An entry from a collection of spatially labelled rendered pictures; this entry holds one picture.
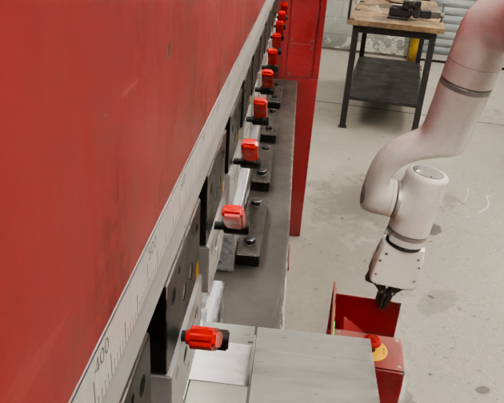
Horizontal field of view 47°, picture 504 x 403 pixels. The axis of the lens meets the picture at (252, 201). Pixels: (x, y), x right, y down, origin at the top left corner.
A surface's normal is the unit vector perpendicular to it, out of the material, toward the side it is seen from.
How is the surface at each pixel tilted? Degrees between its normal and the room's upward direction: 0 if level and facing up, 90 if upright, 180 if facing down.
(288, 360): 0
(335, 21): 90
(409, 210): 91
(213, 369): 0
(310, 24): 90
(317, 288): 0
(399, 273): 90
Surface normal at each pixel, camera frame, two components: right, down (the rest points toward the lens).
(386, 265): -0.17, 0.44
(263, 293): 0.07, -0.89
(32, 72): 0.99, 0.10
